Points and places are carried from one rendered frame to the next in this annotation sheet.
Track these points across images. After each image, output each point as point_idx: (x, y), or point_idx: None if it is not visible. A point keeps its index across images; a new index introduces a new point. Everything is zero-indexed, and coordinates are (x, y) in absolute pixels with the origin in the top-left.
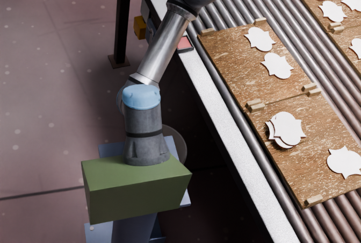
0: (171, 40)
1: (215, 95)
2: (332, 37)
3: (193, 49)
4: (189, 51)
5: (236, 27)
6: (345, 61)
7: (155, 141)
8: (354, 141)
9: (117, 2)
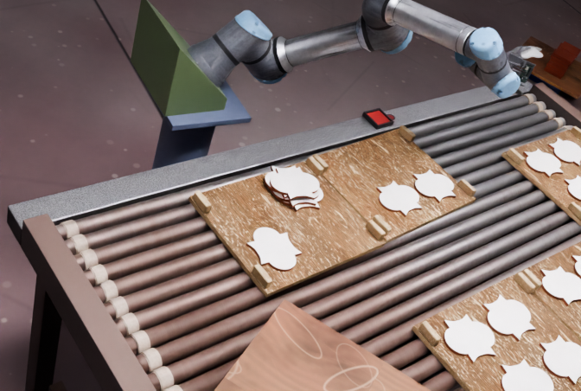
0: (328, 35)
1: (318, 143)
2: (505, 278)
3: (376, 128)
4: (371, 126)
5: (438, 166)
6: (471, 294)
7: (213, 48)
8: (316, 270)
9: None
